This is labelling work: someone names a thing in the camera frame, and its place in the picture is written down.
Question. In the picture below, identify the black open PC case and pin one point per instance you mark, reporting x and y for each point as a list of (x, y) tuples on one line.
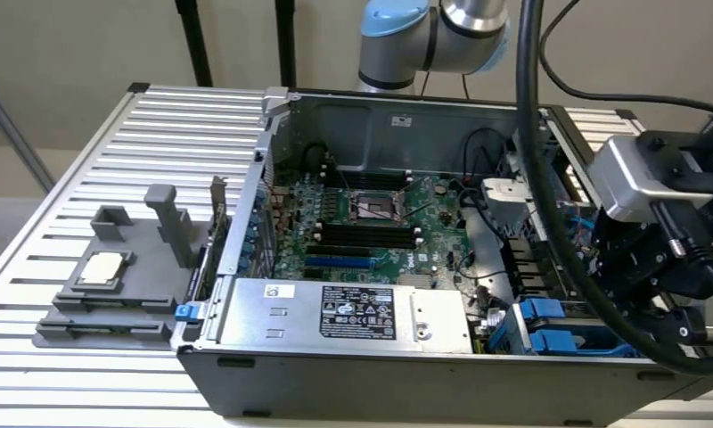
[(392, 383)]

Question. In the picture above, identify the black RAM slots bank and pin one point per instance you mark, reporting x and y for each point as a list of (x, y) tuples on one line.
[(371, 179), (371, 234)]

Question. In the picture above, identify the CPU socket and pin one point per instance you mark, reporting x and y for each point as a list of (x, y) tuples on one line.
[(377, 205)]

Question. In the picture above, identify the grey metal pole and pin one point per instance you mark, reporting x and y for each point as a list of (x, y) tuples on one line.
[(12, 129)]

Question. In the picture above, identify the blue disk bay caddy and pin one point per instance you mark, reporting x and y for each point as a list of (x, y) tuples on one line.
[(561, 332)]

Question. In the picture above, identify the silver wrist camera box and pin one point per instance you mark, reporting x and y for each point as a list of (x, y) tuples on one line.
[(627, 174)]

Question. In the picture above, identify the green motherboard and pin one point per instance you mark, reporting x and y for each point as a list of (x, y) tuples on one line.
[(356, 249)]

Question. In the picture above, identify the blue expansion slot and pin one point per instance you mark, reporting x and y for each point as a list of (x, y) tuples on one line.
[(339, 262)]

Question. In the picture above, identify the blue case latch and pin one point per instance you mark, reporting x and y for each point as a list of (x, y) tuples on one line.
[(188, 312)]

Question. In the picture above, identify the silver power supply unit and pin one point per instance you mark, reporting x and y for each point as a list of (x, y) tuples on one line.
[(344, 312)]

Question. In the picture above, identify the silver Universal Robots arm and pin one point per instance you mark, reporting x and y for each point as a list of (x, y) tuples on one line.
[(392, 49)]

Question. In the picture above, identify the grey parts rack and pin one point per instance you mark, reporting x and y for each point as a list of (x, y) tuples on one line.
[(124, 285)]

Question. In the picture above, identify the silver CPU chip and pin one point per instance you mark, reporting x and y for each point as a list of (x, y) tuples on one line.
[(102, 266)]

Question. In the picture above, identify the RAM stick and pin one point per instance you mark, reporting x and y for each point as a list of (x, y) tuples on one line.
[(97, 331), (104, 307)]

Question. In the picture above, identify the silver chipset heatsink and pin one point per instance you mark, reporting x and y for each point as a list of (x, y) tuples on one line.
[(417, 282)]

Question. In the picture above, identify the silver metal bracket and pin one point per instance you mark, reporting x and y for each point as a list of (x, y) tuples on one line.
[(501, 200)]

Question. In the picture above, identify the black stand post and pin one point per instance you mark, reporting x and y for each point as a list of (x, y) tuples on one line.
[(285, 42), (194, 42)]

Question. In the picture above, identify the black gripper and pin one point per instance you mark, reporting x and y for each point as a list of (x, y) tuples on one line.
[(636, 263)]

